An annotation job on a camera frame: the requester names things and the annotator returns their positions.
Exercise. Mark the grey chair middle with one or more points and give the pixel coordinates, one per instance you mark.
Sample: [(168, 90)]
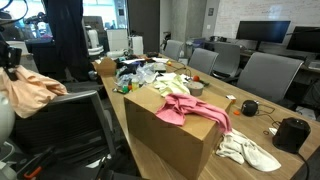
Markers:
[(203, 60)]

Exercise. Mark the grey far chair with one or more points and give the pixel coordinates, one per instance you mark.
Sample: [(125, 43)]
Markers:
[(173, 49)]

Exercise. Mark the white cloth on table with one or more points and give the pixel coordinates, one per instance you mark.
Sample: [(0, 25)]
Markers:
[(240, 149)]

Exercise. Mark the peach shirt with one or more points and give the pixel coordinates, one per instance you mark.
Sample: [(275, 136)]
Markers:
[(30, 92)]

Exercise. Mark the black monitor right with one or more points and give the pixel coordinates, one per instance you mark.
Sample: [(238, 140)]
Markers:
[(305, 38)]

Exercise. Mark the pink shirt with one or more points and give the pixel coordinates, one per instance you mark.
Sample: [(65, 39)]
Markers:
[(176, 106)]

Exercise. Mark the black round speaker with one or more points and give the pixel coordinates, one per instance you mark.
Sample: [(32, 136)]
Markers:
[(291, 135)]

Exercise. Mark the grey chair near right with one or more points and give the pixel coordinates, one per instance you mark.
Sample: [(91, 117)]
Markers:
[(269, 76)]

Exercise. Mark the large cardboard box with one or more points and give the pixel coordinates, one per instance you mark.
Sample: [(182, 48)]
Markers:
[(185, 148)]

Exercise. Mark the orange ball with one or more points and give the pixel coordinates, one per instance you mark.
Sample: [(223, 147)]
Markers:
[(196, 78)]

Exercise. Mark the small open cardboard box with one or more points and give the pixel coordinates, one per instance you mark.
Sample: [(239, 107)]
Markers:
[(105, 67)]

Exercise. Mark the black monitor left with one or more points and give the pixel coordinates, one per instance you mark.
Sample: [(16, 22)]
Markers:
[(262, 31)]

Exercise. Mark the orange black clamp left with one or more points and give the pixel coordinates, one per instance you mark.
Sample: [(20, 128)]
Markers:
[(33, 168)]

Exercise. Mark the crumpled clear plastic bags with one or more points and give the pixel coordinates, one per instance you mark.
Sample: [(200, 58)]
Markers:
[(142, 73)]

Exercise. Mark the grey mesh office chair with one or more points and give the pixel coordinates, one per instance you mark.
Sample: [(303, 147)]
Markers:
[(75, 125)]

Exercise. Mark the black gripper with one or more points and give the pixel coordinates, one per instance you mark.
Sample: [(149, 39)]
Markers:
[(9, 59)]

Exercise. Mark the small black speaker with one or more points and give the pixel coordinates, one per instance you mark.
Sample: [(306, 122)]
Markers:
[(249, 108)]

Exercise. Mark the black monitor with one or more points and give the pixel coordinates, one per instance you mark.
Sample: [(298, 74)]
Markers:
[(305, 38), (262, 31)]

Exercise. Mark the grey duct tape roll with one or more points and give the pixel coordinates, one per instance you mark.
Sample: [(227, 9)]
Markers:
[(195, 88)]

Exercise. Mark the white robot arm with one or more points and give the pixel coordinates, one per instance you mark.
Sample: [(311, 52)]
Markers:
[(7, 115)]

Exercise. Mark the light green towel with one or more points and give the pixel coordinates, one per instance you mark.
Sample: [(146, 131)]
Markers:
[(177, 84)]

